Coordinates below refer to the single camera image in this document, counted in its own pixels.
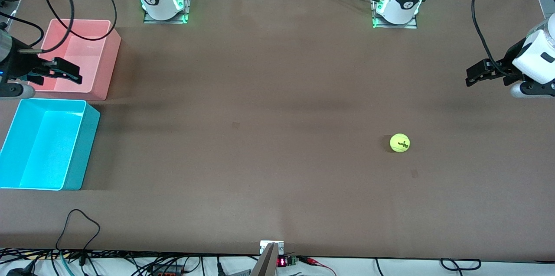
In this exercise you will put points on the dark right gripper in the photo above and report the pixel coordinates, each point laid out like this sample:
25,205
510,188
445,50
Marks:
17,64

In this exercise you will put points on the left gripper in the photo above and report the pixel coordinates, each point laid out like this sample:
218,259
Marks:
508,61

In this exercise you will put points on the yellow tennis ball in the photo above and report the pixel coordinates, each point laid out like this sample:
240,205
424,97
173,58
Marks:
399,142

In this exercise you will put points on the pink plastic bin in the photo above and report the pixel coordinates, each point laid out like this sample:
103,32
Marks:
82,50

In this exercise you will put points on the blue plastic bin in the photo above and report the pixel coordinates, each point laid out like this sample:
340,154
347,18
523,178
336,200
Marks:
43,146

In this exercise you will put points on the red LED display board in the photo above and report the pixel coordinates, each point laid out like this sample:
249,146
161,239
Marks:
286,261

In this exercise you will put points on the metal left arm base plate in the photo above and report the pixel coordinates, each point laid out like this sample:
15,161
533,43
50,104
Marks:
394,26

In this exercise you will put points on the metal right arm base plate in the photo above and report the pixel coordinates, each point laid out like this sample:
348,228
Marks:
164,21

